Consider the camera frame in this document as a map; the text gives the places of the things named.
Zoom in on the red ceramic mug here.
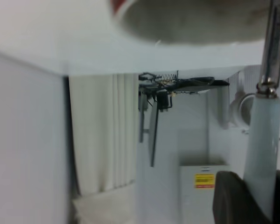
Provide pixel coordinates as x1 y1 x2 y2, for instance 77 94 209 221
109 0 280 45

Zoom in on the black wire rack stand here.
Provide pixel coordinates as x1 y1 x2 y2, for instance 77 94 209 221
138 70 231 96

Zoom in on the metal spoon with pale handle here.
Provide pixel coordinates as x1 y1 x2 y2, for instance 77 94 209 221
243 0 280 222

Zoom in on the white round fixture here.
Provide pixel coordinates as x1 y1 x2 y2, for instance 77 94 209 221
229 92 256 130

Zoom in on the yellow warning label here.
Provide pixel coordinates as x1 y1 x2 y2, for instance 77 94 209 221
194 174 216 189

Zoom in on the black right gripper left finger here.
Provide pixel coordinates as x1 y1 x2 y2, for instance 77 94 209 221
212 171 272 224

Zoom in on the white pleated curtain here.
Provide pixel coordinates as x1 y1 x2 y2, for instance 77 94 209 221
68 74 140 196

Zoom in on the grey box with yellow label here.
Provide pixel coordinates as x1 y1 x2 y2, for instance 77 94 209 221
179 163 231 224

